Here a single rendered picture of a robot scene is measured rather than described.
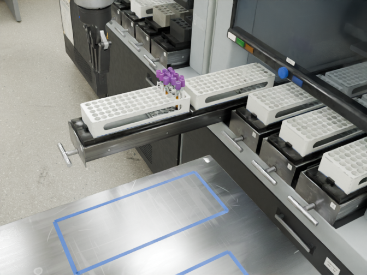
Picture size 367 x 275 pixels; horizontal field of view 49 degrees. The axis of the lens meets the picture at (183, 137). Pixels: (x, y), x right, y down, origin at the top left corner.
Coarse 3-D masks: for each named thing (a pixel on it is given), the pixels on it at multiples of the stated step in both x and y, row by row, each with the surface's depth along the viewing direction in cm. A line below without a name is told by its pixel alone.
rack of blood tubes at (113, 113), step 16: (112, 96) 115; (128, 96) 115; (144, 96) 116; (160, 96) 116; (96, 112) 108; (112, 112) 108; (128, 112) 109; (144, 112) 111; (160, 112) 117; (176, 112) 117; (96, 128) 106; (112, 128) 112
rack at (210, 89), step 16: (256, 64) 135; (192, 80) 126; (208, 80) 126; (224, 80) 125; (240, 80) 126; (256, 80) 126; (272, 80) 130; (192, 96) 120; (208, 96) 120; (224, 96) 129; (240, 96) 127
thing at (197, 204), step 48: (144, 192) 92; (192, 192) 93; (240, 192) 94; (0, 240) 80; (48, 240) 80; (96, 240) 81; (144, 240) 81; (192, 240) 82; (240, 240) 83; (288, 240) 83
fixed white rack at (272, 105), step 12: (288, 84) 126; (252, 96) 119; (264, 96) 120; (276, 96) 120; (288, 96) 120; (300, 96) 120; (252, 108) 119; (264, 108) 114; (276, 108) 114; (288, 108) 117; (300, 108) 126; (312, 108) 123; (264, 120) 116; (276, 120) 117
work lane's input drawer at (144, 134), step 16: (192, 112) 119; (208, 112) 122; (224, 112) 125; (80, 128) 110; (144, 128) 113; (160, 128) 115; (176, 128) 118; (192, 128) 122; (80, 144) 107; (96, 144) 107; (112, 144) 109; (128, 144) 112; (144, 144) 115; (64, 160) 110
